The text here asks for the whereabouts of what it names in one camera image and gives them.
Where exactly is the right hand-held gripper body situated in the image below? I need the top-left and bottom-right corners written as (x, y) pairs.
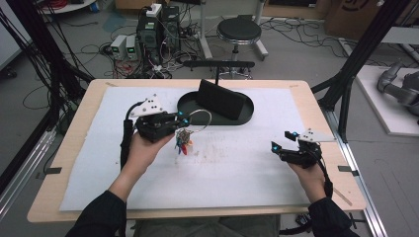
top-left (279, 127), bottom-right (338, 170)

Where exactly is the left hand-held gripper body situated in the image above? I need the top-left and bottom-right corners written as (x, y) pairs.
top-left (127, 94), bottom-right (182, 143)

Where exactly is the black oval tray stand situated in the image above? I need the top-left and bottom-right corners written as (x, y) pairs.
top-left (176, 59), bottom-right (256, 126)

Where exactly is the key ring with coloured tags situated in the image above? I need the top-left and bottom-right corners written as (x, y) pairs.
top-left (174, 109), bottom-right (213, 156)

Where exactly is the black rectangular wallet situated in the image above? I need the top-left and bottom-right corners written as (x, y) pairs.
top-left (196, 78), bottom-right (247, 121)

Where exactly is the person's right hand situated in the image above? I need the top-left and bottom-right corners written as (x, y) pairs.
top-left (287, 160), bottom-right (328, 204)

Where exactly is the person's left hand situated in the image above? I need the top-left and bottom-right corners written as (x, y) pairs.
top-left (122, 131), bottom-right (176, 181)

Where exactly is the white table mat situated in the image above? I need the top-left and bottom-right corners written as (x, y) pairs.
top-left (58, 86), bottom-right (311, 212)

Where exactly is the wooden table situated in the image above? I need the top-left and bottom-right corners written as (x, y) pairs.
top-left (27, 78), bottom-right (368, 224)

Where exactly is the black computer tower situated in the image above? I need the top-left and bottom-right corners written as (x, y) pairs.
top-left (161, 5), bottom-right (182, 53)
top-left (135, 13), bottom-right (163, 66)

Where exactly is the grey bench power supply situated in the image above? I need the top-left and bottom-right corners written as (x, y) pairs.
top-left (110, 34), bottom-right (128, 60)
top-left (126, 35), bottom-right (139, 61)

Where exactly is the white platform board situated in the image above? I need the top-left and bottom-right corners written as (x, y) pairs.
top-left (355, 64), bottom-right (419, 137)

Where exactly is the black round stool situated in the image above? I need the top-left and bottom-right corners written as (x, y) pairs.
top-left (215, 14), bottom-right (264, 80)

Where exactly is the person's lap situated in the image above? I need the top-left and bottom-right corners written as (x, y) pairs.
top-left (132, 214), bottom-right (281, 237)

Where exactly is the white power strip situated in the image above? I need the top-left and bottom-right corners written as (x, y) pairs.
top-left (145, 3), bottom-right (163, 19)

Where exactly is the brown cardboard box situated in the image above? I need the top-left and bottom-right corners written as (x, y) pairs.
top-left (324, 0), bottom-right (413, 42)

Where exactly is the white round table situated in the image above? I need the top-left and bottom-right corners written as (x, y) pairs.
top-left (39, 0), bottom-right (99, 15)

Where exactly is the left hand-held gripper cable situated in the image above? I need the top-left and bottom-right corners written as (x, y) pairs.
top-left (119, 100), bottom-right (146, 171)

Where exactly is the hand-held gripper cable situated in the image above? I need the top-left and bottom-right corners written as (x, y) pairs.
top-left (119, 100), bottom-right (146, 171)
top-left (316, 154), bottom-right (334, 199)

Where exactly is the right hand-held gripper cable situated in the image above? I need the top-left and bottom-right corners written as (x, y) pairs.
top-left (316, 154), bottom-right (334, 199)

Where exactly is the aluminium rail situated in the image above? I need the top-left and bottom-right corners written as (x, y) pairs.
top-left (321, 108), bottom-right (390, 237)
top-left (0, 127), bottom-right (57, 219)

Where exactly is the white desk frame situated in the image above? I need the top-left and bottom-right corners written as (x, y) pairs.
top-left (197, 0), bottom-right (270, 62)

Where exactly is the tangle of floor cables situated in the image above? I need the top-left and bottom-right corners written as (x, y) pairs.
top-left (260, 16), bottom-right (350, 53)

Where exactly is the black frame post with cables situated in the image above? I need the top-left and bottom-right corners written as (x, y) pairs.
top-left (0, 0), bottom-right (96, 134)

